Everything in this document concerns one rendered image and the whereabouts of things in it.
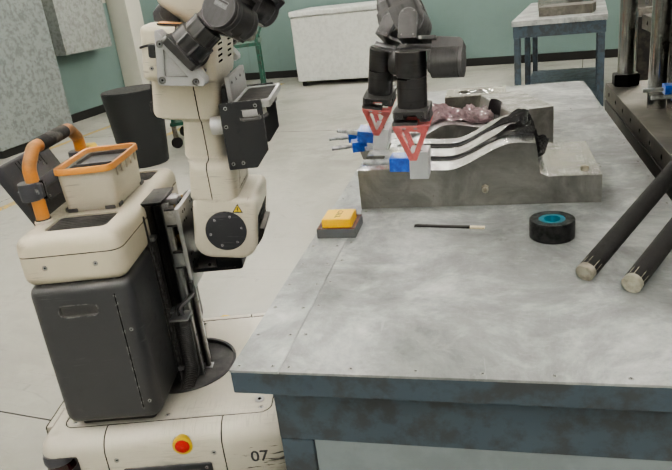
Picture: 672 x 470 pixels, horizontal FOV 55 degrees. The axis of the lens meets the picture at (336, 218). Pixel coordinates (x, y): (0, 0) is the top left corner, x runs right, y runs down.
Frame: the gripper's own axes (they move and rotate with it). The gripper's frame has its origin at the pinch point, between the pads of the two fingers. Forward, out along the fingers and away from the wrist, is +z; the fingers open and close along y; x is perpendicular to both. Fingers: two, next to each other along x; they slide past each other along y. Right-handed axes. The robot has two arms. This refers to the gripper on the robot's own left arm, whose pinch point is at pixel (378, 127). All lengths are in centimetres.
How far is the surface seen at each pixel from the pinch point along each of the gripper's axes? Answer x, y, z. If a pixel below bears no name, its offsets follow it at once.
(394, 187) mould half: -7.0, -19.3, 5.0
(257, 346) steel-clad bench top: 5, -76, 2
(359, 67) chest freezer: 121, 628, 202
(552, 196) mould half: -39.8, -19.1, 2.9
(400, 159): -9.0, -29.9, -7.2
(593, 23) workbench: -103, 381, 67
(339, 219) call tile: 1.8, -34.9, 5.0
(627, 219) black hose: -49, -42, -7
